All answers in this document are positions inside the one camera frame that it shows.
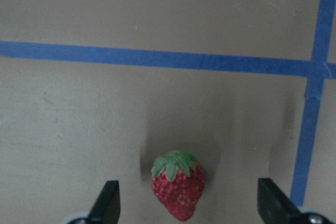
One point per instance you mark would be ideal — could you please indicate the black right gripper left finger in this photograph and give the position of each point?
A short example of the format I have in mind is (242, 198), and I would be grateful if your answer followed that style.
(106, 208)

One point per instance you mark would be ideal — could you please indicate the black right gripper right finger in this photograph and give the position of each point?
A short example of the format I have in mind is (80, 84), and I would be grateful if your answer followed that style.
(273, 206)

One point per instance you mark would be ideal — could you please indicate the red strawberry green cap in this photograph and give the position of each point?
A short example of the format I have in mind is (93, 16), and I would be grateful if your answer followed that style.
(178, 181)

